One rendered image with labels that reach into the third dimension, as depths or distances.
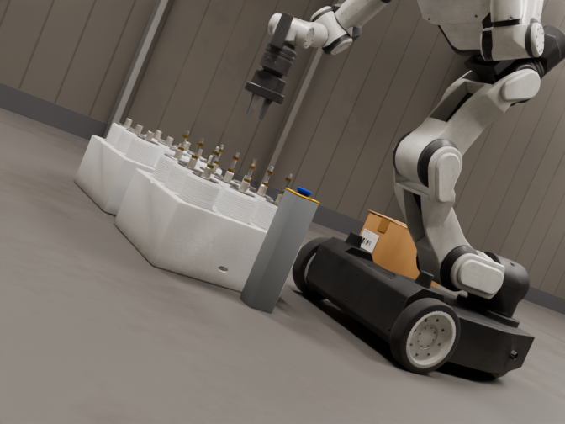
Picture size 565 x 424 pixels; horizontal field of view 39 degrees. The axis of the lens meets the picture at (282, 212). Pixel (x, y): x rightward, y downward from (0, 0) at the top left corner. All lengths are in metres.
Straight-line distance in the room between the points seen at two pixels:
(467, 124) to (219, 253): 0.78
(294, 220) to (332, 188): 3.32
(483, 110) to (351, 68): 2.96
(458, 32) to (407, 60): 3.19
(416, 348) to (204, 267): 0.59
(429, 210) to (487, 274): 0.31
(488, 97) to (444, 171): 0.25
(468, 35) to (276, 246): 0.79
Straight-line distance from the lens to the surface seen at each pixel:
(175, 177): 2.21
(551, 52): 2.48
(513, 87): 2.37
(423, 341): 2.16
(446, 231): 2.38
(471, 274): 2.43
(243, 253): 2.15
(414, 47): 5.51
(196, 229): 2.08
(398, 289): 2.17
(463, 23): 2.27
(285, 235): 2.03
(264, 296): 2.07
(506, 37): 1.93
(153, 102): 4.69
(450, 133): 2.29
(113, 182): 2.55
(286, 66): 2.26
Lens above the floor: 0.43
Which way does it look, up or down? 5 degrees down
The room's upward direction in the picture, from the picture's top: 23 degrees clockwise
